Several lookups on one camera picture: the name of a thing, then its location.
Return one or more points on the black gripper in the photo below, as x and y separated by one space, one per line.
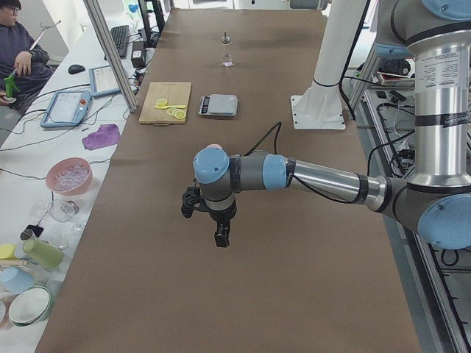
221 215

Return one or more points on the pink plastic cup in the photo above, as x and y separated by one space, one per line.
214 146

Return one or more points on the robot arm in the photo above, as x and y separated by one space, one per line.
434 201

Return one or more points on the grey kitchen scale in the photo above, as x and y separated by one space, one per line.
218 105

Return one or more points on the green plastic cup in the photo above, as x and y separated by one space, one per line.
42 253

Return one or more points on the light blue cup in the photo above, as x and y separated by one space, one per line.
16 280

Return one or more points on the yellow plastic cup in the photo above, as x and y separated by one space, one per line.
7 251

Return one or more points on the yellow lemon slice row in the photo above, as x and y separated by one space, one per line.
178 113

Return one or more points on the wooden cutting board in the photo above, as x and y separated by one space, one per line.
177 94

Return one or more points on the purple cloth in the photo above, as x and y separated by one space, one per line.
106 135

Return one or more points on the clear wine glass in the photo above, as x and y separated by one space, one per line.
63 210

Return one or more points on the pink bowl with ice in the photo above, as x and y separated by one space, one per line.
69 177

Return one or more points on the blue teach pendant far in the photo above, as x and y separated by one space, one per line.
103 82

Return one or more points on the blue teach pendant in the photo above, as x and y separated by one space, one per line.
103 82
67 108

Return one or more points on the blue teach pendant near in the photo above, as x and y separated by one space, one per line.
67 108

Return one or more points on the black power adapter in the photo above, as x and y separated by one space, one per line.
138 55

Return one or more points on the green white bowl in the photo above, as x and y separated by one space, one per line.
30 307

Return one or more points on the black computer mouse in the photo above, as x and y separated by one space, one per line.
75 69

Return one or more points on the black keyboard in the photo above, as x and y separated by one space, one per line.
120 35

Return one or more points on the seated person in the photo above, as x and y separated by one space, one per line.
19 56

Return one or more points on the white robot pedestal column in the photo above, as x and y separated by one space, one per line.
319 107

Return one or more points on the aluminium frame post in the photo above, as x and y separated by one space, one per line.
109 48

